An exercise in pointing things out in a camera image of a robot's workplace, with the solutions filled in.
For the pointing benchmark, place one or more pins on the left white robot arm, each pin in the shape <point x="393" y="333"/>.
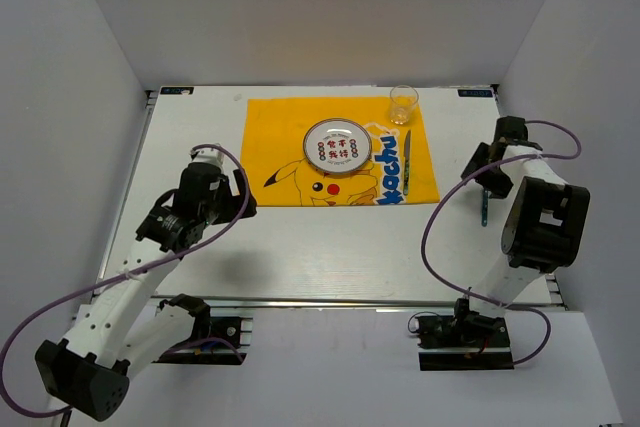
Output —
<point x="91" y="367"/>

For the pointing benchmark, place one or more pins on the right black corner label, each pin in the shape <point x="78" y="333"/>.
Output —
<point x="475" y="93"/>

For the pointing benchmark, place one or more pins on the left black corner label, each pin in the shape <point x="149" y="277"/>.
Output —
<point x="176" y="90"/>

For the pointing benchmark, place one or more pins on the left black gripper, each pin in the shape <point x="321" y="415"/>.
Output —
<point x="235" y="204"/>

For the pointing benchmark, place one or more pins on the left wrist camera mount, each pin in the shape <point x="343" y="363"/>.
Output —
<point x="209" y="154"/>

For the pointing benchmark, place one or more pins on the knife with blue handle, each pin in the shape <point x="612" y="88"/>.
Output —
<point x="406" y="170"/>

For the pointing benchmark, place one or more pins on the white patterned plate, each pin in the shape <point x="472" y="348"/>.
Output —
<point x="337" y="146"/>

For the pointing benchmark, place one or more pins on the clear glass cup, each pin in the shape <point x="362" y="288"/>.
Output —
<point x="403" y="101"/>

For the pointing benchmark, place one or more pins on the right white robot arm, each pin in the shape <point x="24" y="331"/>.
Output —
<point x="544" y="227"/>

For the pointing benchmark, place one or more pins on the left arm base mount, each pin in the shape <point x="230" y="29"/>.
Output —
<point x="226" y="342"/>

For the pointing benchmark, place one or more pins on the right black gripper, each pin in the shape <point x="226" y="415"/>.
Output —
<point x="500" y="187"/>

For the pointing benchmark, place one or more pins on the black corner label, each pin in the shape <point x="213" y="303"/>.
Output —
<point x="475" y="93"/>
<point x="176" y="90"/>

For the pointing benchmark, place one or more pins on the fork with blue handle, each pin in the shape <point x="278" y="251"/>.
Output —
<point x="485" y="207"/>

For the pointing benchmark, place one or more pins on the yellow pikachu cloth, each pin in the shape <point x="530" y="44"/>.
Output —
<point x="280" y="176"/>

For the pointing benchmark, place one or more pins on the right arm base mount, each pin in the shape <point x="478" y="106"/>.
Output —
<point x="456" y="343"/>

